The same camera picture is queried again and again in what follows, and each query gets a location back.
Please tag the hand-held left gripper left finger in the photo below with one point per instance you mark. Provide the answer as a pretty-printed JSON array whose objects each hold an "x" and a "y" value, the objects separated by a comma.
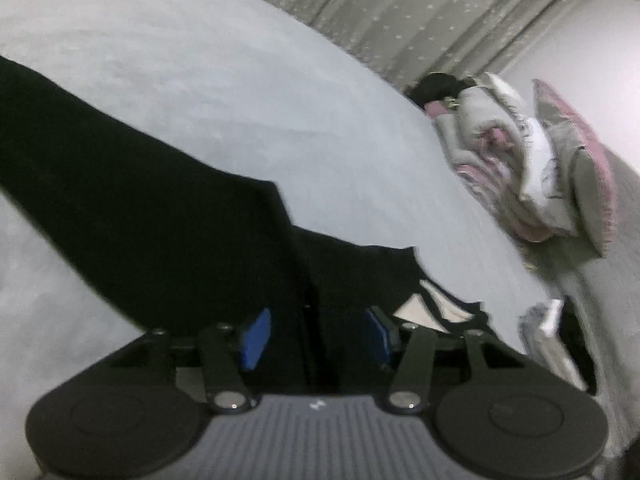
[{"x": 257, "y": 335}]

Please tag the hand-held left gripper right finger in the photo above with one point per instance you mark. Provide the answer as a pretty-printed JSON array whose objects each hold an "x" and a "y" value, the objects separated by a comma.
[{"x": 377, "y": 332}]

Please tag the black beige-lined pants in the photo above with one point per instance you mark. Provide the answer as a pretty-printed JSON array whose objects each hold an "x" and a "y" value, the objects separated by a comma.
[{"x": 150, "y": 210}]

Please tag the white folded garment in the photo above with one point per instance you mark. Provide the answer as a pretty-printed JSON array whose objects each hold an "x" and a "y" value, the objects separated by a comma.
[{"x": 550, "y": 317}]

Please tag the black folded garment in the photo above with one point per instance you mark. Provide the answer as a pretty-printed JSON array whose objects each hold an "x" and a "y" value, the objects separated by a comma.
[{"x": 575, "y": 340}]

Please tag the folded white and pink quilt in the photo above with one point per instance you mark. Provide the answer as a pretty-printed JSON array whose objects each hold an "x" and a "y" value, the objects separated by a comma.
[{"x": 500, "y": 170}]

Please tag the light grey bed sheet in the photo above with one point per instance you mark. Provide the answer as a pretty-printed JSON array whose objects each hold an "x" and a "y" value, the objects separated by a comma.
[{"x": 250, "y": 85}]

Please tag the black cloth bundle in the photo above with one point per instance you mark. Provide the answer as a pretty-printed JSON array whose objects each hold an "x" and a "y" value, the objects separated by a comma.
[{"x": 435, "y": 87}]

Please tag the pink and grey pillow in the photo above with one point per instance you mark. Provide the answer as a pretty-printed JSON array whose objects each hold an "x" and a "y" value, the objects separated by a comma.
[{"x": 585, "y": 175}]

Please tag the grey star-printed curtain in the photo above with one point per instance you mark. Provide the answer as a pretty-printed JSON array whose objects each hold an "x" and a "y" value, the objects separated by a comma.
[{"x": 400, "y": 10}]

